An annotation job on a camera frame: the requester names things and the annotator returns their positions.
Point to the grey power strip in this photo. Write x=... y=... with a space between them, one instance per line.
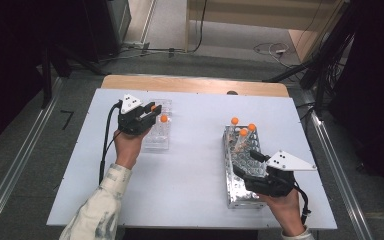
x=135 y=44

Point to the dark curtain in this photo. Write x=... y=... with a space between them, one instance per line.
x=10 y=50
x=376 y=83

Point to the clear plastic tube rack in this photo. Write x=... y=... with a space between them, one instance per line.
x=161 y=140

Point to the aluminium floor rail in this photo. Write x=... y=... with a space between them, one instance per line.
x=340 y=166
x=16 y=166

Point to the black metal stand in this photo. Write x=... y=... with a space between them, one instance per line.
x=46 y=76

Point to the wooden table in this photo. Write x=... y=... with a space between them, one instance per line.
x=186 y=85

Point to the metal test tube rack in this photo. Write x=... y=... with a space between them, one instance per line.
x=240 y=196

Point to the black cabinet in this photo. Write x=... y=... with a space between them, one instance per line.
x=106 y=26

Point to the light wooden furniture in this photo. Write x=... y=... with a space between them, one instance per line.
x=266 y=15

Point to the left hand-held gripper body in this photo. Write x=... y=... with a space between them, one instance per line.
x=131 y=123

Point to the person's right hand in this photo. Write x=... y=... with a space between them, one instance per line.
x=286 y=210

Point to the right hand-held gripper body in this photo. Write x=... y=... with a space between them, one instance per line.
x=273 y=185

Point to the person's left hand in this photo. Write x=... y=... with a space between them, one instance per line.
x=128 y=150

